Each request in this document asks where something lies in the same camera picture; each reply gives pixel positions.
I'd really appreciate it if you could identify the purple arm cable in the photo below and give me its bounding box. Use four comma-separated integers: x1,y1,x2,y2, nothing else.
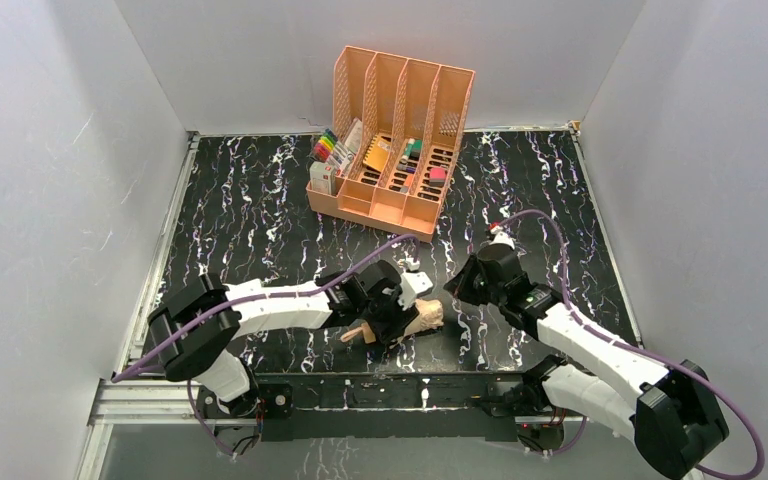
110,233,422,458
499,209,766,480

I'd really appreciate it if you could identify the yellow notebook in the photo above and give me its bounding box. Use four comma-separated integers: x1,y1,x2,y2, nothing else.
362,134,391,173

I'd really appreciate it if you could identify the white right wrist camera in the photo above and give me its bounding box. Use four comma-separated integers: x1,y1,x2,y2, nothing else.
488,223,516,250

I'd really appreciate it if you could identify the pink eraser block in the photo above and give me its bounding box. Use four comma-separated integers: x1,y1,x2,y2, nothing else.
427,166,448,188

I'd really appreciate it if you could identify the white red small box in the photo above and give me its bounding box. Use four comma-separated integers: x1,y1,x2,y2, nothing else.
309,161,339,196

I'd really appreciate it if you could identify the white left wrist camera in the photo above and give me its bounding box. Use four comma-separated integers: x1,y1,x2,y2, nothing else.
398,259,434,310

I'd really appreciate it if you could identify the colourful marker set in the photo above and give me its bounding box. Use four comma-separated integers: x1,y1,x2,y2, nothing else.
312,129,340,164

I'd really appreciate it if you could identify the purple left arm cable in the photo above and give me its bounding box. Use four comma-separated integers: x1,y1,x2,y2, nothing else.
110,233,422,458

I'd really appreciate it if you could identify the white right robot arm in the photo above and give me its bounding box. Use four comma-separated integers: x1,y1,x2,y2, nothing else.
444,243,729,479

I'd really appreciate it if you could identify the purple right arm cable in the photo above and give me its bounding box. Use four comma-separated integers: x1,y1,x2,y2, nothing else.
499,209,766,480

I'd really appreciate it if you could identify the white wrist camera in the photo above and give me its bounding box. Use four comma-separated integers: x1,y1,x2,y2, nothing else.
398,259,434,310
488,223,516,250

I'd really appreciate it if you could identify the orange plastic desk organizer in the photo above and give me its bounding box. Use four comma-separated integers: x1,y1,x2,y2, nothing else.
306,46,475,242

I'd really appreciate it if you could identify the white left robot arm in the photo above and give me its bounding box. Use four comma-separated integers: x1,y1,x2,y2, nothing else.
149,260,433,417

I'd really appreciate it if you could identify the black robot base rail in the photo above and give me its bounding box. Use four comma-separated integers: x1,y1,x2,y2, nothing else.
196,372,581,449

